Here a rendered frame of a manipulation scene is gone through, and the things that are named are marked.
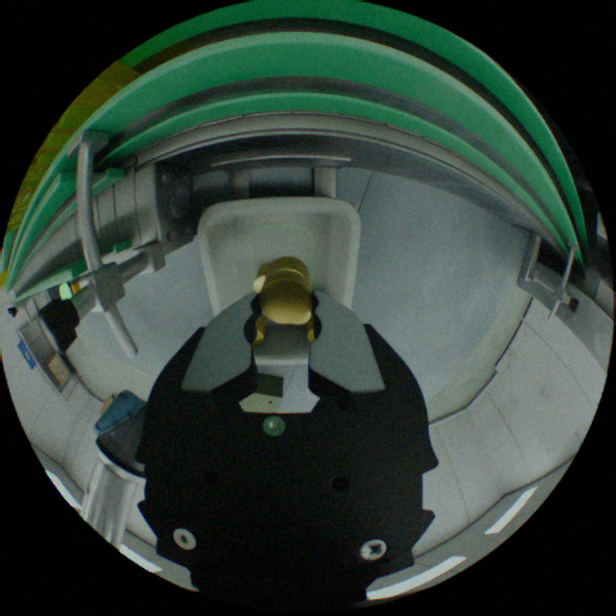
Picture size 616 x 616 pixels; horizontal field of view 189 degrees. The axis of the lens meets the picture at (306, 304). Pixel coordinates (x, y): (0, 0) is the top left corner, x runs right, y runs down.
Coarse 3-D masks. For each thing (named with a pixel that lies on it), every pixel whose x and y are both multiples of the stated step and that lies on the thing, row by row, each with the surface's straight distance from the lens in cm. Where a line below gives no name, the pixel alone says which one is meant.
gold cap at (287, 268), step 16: (288, 256) 15; (272, 272) 13; (288, 272) 12; (304, 272) 13; (272, 288) 11; (288, 288) 11; (304, 288) 11; (272, 304) 12; (288, 304) 12; (304, 304) 12; (288, 320) 12
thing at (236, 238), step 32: (224, 224) 25; (256, 224) 27; (288, 224) 26; (320, 224) 26; (352, 224) 20; (224, 256) 25; (256, 256) 28; (320, 256) 27; (352, 256) 21; (224, 288) 25; (320, 288) 29; (352, 288) 22; (256, 352) 29; (288, 352) 29
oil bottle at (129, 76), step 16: (112, 64) 20; (96, 80) 18; (112, 80) 19; (128, 80) 20; (80, 96) 17; (96, 96) 18; (64, 112) 17; (80, 112) 17; (64, 128) 18; (48, 144) 20; (64, 144) 20
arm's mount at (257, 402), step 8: (264, 376) 45; (272, 376) 46; (264, 384) 44; (272, 384) 44; (280, 384) 45; (256, 392) 42; (264, 392) 43; (272, 392) 43; (280, 392) 43; (248, 400) 45; (256, 400) 44; (264, 400) 44; (272, 400) 44; (280, 400) 44; (248, 408) 48; (256, 408) 48; (264, 408) 47; (272, 408) 47
